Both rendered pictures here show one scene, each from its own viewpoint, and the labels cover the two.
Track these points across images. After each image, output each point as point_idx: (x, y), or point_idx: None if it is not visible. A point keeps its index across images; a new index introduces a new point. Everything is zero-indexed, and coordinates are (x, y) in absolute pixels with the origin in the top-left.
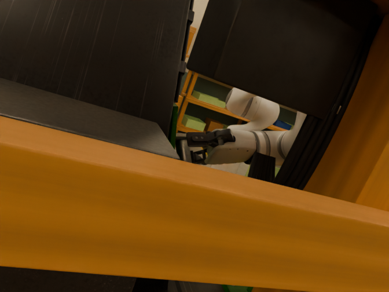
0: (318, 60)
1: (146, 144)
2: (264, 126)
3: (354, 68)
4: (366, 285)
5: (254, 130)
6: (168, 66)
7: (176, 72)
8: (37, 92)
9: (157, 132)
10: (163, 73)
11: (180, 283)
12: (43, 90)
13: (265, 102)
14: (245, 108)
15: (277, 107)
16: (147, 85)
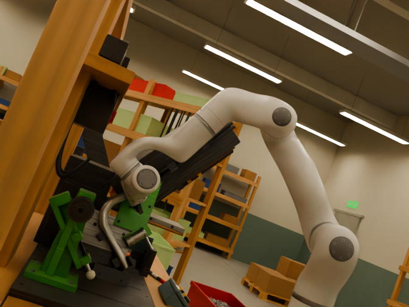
0: None
1: (76, 156)
2: (310, 259)
3: None
4: None
5: (304, 267)
6: (144, 155)
7: (143, 156)
8: (106, 167)
9: (97, 165)
10: (139, 158)
11: (73, 268)
12: (112, 169)
13: (322, 227)
14: (308, 240)
15: (330, 230)
16: None
